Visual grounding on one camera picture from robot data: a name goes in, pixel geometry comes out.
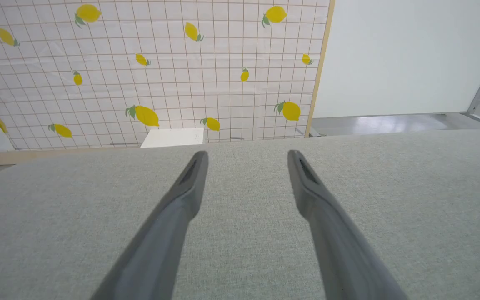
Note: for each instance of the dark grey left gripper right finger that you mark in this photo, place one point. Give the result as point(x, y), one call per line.
point(340, 250)

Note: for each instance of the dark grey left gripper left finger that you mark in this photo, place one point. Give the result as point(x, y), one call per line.
point(156, 250)

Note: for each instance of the grey fabric sofa seat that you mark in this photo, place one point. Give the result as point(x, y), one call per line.
point(244, 250)

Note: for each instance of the white rectangular box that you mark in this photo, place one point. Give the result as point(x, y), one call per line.
point(173, 138)

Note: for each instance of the grey metal partition foot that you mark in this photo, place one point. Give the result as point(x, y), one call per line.
point(313, 131)

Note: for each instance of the lemon-print grid partition panel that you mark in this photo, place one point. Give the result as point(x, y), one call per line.
point(223, 62)

